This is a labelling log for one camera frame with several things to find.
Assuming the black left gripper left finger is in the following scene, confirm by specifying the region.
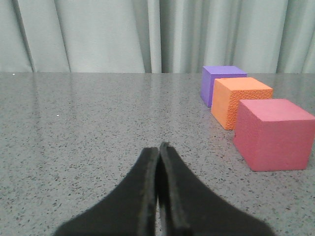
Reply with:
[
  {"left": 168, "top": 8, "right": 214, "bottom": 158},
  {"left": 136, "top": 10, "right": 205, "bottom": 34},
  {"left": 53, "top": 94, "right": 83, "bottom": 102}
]
[{"left": 54, "top": 147, "right": 158, "bottom": 236}]

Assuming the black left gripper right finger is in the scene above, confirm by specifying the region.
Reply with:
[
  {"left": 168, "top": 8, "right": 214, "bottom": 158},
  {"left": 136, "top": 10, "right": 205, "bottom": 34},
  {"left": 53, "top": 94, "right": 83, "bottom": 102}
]
[{"left": 157, "top": 142, "right": 274, "bottom": 236}]

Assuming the orange foam cube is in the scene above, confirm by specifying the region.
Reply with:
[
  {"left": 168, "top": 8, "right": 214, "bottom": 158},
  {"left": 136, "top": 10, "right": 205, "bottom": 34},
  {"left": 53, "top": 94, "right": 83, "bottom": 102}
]
[{"left": 211, "top": 77, "right": 273, "bottom": 130}]

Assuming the pink foam cube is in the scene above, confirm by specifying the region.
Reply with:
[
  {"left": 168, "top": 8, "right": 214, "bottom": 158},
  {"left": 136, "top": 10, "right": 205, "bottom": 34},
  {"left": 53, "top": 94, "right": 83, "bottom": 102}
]
[{"left": 233, "top": 99, "right": 315, "bottom": 171}]

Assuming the purple foam cube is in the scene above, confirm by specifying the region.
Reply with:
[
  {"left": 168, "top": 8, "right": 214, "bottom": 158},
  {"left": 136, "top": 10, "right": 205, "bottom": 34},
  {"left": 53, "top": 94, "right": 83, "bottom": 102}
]
[{"left": 200, "top": 65, "right": 247, "bottom": 107}]

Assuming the grey-green curtain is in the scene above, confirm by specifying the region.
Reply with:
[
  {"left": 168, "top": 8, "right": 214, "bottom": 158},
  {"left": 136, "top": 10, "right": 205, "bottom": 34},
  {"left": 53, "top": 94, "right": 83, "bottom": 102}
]
[{"left": 0, "top": 0, "right": 315, "bottom": 73}]

